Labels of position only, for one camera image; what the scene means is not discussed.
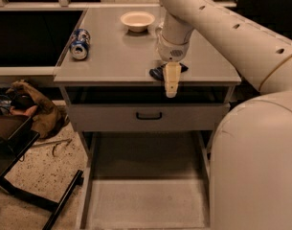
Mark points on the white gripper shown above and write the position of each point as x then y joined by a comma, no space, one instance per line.
171,52

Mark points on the blue rxbar blueberry wrapper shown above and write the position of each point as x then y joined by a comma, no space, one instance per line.
157,73

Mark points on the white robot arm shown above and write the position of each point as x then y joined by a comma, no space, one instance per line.
251,158

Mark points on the grey closed top drawer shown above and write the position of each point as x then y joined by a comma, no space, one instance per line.
121,117

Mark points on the grey drawer cabinet table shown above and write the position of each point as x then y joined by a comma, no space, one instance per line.
142,180

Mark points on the white crushed soda can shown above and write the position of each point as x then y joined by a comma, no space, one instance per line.
158,31

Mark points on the white paper bowl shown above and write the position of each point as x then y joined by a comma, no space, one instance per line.
137,21

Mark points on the blue pepsi soda can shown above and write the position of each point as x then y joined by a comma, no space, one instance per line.
80,44

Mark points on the brown cloth bag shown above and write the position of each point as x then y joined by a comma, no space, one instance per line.
27,100

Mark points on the black box on table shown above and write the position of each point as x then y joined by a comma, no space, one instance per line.
12,129

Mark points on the black side table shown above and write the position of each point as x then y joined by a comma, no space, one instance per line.
44,171

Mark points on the black drawer handle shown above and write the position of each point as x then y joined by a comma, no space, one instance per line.
148,117

